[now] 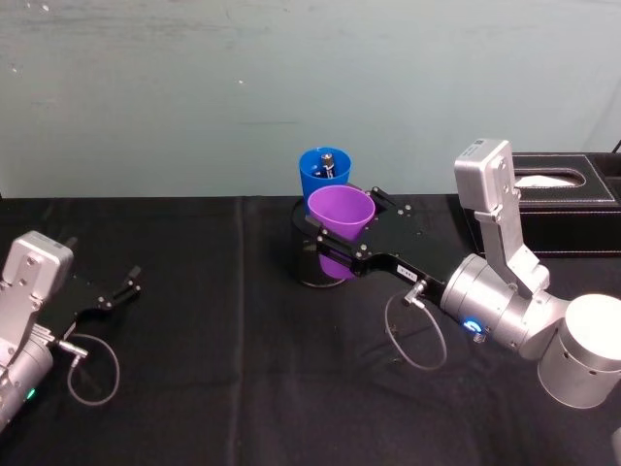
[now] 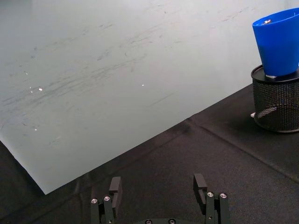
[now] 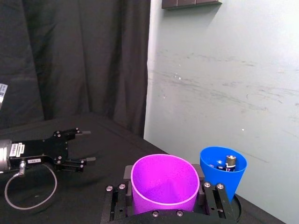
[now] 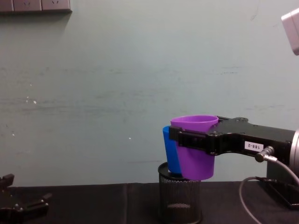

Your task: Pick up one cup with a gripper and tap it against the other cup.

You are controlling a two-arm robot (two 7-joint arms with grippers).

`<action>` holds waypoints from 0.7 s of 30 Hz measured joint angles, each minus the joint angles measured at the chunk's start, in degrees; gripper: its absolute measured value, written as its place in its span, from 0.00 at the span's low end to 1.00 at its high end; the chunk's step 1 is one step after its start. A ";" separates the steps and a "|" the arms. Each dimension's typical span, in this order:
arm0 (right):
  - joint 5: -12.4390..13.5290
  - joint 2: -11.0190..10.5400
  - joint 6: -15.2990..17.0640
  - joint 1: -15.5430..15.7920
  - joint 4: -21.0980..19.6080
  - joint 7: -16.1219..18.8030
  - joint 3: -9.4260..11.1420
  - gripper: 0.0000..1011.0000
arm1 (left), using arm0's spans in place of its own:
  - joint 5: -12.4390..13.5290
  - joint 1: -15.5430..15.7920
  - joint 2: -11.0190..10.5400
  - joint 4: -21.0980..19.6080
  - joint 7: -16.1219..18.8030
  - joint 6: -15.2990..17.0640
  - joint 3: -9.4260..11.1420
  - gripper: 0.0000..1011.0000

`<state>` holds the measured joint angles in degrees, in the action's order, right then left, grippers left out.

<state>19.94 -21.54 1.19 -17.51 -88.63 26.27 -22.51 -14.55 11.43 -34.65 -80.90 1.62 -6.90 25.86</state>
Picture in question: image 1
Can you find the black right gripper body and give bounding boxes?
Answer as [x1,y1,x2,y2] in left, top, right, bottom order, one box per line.
[352,202,480,306]

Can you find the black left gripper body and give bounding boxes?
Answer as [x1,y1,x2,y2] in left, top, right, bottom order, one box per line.
[37,274,116,337]

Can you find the purple plastic cup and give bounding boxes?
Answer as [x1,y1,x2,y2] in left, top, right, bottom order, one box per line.
[307,184,377,283]

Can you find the small metal tool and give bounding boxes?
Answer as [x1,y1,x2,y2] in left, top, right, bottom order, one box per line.
[312,151,342,180]

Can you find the blue plastic cup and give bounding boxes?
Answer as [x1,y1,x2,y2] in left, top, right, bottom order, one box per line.
[297,145,354,215]

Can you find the white tissue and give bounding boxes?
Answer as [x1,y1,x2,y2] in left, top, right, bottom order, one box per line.
[513,174,574,188]

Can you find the black table cloth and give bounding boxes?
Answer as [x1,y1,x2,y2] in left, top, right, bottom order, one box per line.
[0,192,621,466]

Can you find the black leather tissue box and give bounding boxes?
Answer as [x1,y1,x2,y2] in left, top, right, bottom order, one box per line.
[461,152,621,259]

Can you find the thin dark left gripper cable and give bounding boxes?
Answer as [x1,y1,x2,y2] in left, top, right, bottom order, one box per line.
[48,332,122,406]

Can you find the thin dark gripper cable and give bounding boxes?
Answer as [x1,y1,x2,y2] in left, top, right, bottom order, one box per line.
[48,332,122,406]
[384,280,448,369]

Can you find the thin dark right gripper cable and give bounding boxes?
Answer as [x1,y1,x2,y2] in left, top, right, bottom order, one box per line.
[384,280,448,369]

